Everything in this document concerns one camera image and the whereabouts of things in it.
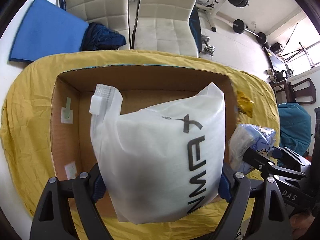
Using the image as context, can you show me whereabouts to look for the cardboard box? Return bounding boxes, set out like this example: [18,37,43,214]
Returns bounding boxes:
[50,65,237,217]

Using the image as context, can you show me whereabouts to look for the white padded chair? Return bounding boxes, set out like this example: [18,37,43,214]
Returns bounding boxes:
[59,0,131,50]
[132,0,199,57]

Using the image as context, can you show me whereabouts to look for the left white padded chair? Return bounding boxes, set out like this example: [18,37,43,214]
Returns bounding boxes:
[59,0,131,50]

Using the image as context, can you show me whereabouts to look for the blue foam mat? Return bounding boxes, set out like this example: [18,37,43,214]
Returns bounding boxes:
[9,0,89,63]

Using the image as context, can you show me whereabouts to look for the yellow tablecloth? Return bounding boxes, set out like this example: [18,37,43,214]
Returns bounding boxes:
[1,50,280,239]

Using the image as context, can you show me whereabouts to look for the white zip pouch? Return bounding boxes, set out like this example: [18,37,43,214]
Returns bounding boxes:
[89,83,226,224]

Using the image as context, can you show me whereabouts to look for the black blue bench pad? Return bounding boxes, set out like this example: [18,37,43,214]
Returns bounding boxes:
[189,6,202,53]

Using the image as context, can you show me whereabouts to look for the white weight bench rack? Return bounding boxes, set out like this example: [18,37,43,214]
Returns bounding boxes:
[196,0,245,33]

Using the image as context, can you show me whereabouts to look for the light blue tissue pack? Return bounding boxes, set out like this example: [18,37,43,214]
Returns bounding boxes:
[228,124,276,174]

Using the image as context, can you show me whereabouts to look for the right white padded chair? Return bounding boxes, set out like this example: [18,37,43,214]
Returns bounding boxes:
[132,0,199,57]

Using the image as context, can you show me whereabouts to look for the yellow wrapper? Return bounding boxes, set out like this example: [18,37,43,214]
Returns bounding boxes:
[236,91,254,118]

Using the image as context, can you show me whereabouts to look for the teal blanket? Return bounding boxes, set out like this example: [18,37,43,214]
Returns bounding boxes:
[278,103,311,156]

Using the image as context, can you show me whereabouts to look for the dark wooden chair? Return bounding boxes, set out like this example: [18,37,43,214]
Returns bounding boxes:
[270,78,317,105]

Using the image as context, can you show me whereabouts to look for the small dumbbells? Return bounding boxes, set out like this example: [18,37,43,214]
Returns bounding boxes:
[201,35,215,56]

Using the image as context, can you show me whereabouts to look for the floor barbell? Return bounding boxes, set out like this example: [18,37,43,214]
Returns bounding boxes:
[232,19,267,45]

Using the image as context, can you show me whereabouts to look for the dark blue knitted cloth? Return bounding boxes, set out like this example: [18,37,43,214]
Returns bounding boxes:
[80,23,127,51]

